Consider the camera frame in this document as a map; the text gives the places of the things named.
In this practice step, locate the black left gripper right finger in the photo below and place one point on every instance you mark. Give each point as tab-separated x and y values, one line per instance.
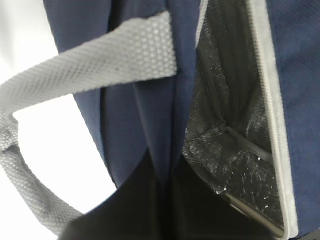
201	214

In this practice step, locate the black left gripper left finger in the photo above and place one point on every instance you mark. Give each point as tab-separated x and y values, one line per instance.
129	214

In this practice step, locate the navy blue lunch bag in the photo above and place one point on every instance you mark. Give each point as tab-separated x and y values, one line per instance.
232	86

